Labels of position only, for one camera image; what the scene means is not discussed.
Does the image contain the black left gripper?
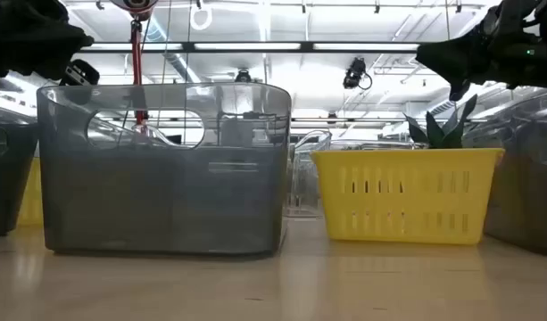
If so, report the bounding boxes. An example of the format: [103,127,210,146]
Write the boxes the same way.
[0,0,101,86]

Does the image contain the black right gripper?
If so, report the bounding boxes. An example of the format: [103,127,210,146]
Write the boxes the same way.
[415,0,547,103]

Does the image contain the grey translucent plastic basket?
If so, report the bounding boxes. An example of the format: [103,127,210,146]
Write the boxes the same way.
[36,82,293,256]
[0,103,39,240]
[462,88,547,259]

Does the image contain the yellow slotted plastic basket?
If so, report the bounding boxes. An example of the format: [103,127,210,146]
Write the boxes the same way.
[311,147,506,245]

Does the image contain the green spiky plant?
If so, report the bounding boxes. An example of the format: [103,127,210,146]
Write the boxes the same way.
[403,93,478,151]

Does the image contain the red desk lamp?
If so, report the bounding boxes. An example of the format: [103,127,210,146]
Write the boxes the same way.
[110,0,161,135]

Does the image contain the silver ceiling duct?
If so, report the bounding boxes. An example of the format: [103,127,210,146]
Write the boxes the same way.
[143,17,198,85]

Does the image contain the black ceiling spotlight with cable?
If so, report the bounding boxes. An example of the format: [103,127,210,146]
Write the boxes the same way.
[343,56,373,91]

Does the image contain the white hanging ring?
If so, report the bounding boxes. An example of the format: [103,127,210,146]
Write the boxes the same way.
[190,0,213,31]

